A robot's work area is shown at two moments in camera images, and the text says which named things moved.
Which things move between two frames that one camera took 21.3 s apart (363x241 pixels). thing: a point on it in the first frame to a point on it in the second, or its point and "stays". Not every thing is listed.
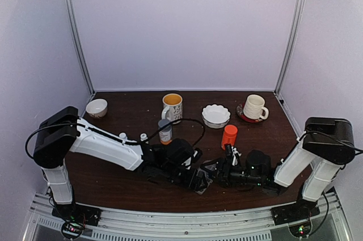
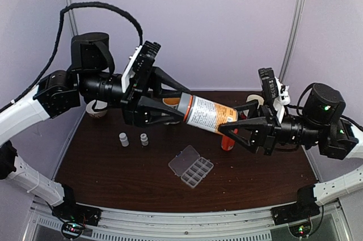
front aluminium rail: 256,225 stays
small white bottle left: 123,135 stays
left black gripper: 195,184 to 138,105
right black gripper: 222,163 to 265,133
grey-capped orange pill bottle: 165,134 to 205,114
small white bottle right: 143,136 stays
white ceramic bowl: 97,108 stays
